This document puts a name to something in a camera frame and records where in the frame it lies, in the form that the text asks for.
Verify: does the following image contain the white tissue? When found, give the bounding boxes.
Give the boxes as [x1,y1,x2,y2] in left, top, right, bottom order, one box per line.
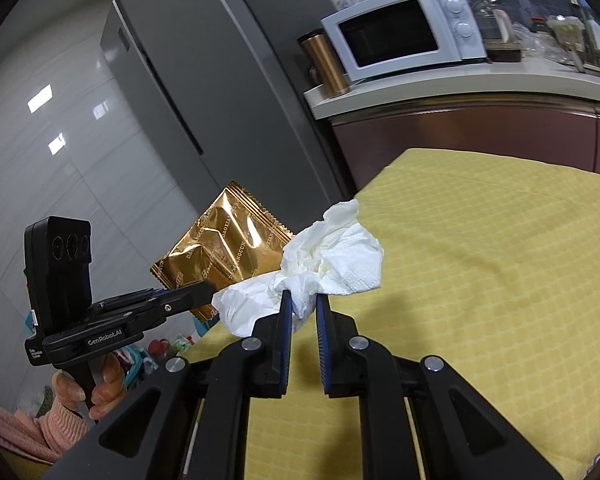
[211,200,384,337]

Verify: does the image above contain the gold foil wrapper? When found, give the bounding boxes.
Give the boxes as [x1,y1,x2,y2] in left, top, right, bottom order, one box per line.
[149,180,296,323]

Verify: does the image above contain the pink sweater left forearm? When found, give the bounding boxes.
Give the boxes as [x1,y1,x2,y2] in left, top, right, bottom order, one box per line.
[0,398,87,464]

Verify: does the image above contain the blue trash bin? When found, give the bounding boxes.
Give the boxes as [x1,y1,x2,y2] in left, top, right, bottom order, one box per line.
[114,315,220,388]

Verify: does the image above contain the dark red kitchen cabinet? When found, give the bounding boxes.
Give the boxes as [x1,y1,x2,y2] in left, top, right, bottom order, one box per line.
[330,93,600,190]

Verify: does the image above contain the left hand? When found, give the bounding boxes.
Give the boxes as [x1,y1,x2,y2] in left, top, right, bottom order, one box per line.
[50,353,130,422]

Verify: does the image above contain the yellow patterned tablecloth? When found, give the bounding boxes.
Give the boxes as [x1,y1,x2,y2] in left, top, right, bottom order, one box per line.
[179,147,600,480]

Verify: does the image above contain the grey refrigerator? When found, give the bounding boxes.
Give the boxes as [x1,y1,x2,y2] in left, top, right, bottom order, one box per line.
[100,0,352,217]

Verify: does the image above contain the copper thermos tumbler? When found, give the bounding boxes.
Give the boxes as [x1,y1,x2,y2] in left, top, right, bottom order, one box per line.
[298,29,350,99]

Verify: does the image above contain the white microwave oven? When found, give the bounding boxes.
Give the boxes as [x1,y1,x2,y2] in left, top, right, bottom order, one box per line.
[322,0,486,81]

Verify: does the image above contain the food container with lid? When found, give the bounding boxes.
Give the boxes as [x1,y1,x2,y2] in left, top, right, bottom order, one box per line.
[546,15,585,54]

